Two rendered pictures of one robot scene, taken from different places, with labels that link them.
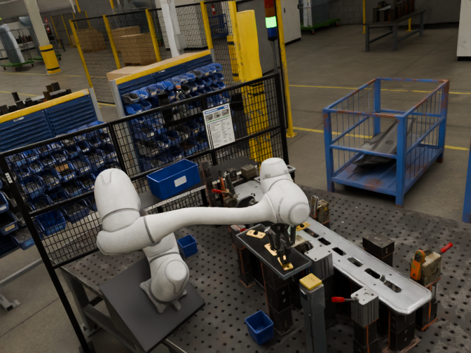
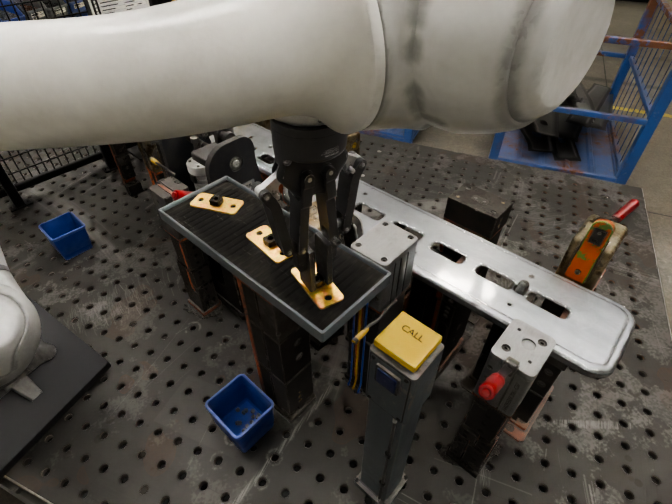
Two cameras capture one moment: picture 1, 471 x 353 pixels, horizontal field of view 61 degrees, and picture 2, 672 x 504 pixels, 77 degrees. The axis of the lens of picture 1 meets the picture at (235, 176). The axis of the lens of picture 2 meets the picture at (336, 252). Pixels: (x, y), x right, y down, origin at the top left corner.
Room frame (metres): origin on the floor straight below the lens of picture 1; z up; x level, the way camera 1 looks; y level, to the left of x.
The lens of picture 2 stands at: (0.91, -0.01, 1.58)
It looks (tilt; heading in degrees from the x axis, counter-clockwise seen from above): 43 degrees down; 338
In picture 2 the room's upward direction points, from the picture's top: straight up
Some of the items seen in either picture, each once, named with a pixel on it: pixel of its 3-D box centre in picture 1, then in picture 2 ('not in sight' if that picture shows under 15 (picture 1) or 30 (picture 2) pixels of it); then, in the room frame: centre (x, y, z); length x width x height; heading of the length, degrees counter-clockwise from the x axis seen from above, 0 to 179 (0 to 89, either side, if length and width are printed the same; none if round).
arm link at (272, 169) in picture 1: (275, 180); not in sight; (1.26, -0.14, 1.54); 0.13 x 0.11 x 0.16; 9
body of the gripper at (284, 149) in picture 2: (280, 221); (310, 153); (1.28, -0.14, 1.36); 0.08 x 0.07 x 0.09; 100
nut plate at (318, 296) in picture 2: (284, 262); (316, 281); (1.28, -0.14, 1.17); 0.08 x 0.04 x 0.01; 10
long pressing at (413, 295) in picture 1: (305, 228); (322, 186); (1.73, -0.31, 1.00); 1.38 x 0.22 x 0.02; 26
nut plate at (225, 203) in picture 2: (255, 233); (216, 201); (1.51, -0.05, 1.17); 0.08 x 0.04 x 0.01; 50
